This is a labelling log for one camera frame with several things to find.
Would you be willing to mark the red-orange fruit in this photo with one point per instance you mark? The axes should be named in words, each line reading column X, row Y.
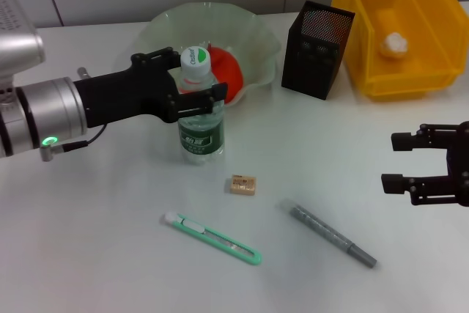
column 229, row 71

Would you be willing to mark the beige eraser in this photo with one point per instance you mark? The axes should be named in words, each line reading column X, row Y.
column 242, row 185

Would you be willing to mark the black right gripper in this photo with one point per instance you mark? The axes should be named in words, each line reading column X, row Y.
column 459, row 166

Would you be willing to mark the green utility knife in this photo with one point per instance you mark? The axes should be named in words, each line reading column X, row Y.
column 216, row 240

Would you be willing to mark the grey marker pen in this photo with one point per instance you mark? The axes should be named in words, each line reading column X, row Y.
column 329, row 234

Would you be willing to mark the clear green-label water bottle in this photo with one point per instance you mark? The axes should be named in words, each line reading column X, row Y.
column 201, row 137

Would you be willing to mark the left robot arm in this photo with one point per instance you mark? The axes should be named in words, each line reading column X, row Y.
column 47, row 115

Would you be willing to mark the green glass fruit plate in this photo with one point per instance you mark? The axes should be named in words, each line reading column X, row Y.
column 249, row 38

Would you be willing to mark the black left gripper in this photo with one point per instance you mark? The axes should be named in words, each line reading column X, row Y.
column 121, row 96

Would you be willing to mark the white paper ball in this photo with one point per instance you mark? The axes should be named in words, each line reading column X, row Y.
column 394, row 45

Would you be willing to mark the yellow plastic bin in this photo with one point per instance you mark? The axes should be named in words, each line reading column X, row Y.
column 403, row 82

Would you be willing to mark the black mesh pen holder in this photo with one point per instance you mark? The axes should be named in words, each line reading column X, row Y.
column 311, row 67

